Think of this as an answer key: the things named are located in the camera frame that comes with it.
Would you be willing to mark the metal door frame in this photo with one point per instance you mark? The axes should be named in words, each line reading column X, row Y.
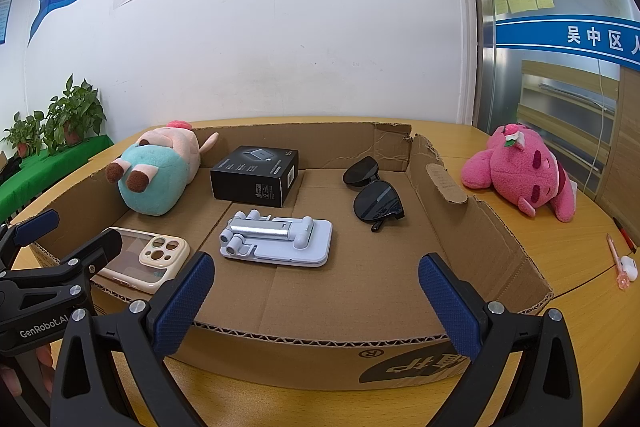
column 475, row 32

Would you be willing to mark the pink plush toy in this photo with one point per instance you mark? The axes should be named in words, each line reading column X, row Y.
column 505, row 167

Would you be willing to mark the white earbud case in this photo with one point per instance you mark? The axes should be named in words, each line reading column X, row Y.
column 629, row 268

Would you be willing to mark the person's left hand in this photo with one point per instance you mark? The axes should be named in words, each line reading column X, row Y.
column 45, row 362

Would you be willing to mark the cardboard box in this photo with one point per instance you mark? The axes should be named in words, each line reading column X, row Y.
column 325, row 297

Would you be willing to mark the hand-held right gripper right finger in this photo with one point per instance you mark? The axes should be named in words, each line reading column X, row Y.
column 450, row 307

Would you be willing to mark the wooden cabinet behind glass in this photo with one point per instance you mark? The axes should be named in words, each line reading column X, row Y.
column 560, row 107

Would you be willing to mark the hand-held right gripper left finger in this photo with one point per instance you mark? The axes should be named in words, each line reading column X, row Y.
column 185, row 302

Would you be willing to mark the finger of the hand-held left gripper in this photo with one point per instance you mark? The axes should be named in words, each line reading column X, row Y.
column 37, row 224
column 102, row 249

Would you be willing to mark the black sunglasses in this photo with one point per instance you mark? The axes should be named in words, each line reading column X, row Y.
column 377, row 202

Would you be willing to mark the blue window banner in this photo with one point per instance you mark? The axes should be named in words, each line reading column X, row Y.
column 550, row 37

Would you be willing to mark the framed wall poster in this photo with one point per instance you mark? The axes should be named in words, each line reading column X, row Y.
column 5, row 14

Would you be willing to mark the black product box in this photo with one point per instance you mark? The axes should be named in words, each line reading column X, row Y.
column 250, row 177

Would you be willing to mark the pink pen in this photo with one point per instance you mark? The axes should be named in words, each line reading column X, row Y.
column 614, row 254

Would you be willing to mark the white folding phone stand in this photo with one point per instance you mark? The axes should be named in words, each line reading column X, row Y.
column 300, row 252

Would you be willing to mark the pig plush toy teal overalls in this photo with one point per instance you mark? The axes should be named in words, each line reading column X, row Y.
column 155, row 172

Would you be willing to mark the potted green plant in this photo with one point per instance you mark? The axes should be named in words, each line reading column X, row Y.
column 22, row 134
column 75, row 112

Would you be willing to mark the red pen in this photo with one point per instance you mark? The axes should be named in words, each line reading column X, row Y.
column 625, row 234

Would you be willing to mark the green table cloth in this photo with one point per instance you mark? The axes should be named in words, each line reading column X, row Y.
column 30, row 177

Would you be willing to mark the cream clear phone case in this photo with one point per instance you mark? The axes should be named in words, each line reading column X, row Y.
column 150, row 257

